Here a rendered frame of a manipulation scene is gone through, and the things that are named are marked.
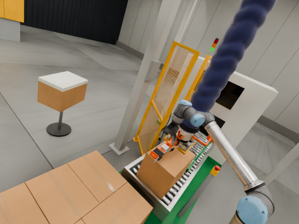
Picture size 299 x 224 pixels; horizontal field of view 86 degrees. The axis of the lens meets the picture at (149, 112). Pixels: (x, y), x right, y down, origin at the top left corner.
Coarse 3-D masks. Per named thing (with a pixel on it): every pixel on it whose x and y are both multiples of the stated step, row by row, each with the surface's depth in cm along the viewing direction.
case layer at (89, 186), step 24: (72, 168) 176; (96, 168) 187; (24, 192) 140; (48, 192) 147; (72, 192) 154; (96, 192) 163; (120, 192) 172; (0, 216) 121; (24, 216) 126; (48, 216) 132; (72, 216) 138; (96, 216) 144; (120, 216) 151; (144, 216) 159
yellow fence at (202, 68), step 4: (208, 56) 233; (204, 60) 237; (204, 64) 238; (200, 68) 243; (204, 68) 252; (200, 72) 244; (196, 76) 248; (196, 80) 249; (200, 80) 270; (192, 84) 254; (192, 88) 255; (188, 92) 260; (188, 96) 262; (188, 100) 280; (164, 140) 305
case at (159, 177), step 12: (168, 156) 188; (180, 156) 196; (192, 156) 205; (144, 168) 186; (156, 168) 175; (168, 168) 170; (180, 168) 177; (144, 180) 189; (156, 180) 178; (168, 180) 168; (156, 192) 181
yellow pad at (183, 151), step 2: (190, 140) 189; (190, 142) 187; (192, 142) 192; (194, 142) 195; (182, 144) 181; (184, 144) 181; (192, 144) 189; (186, 146) 176; (190, 146) 184; (178, 148) 172; (180, 148) 173; (186, 148) 176; (188, 148) 178; (178, 150) 172; (180, 150) 171; (182, 150) 171; (184, 150) 172; (186, 150) 174; (188, 150) 177; (182, 152) 170; (184, 152) 169; (184, 154) 169
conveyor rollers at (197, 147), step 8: (200, 136) 353; (200, 144) 319; (192, 152) 285; (192, 160) 266; (200, 160) 276; (192, 168) 248; (184, 176) 227; (168, 192) 193; (176, 192) 198; (168, 200) 184
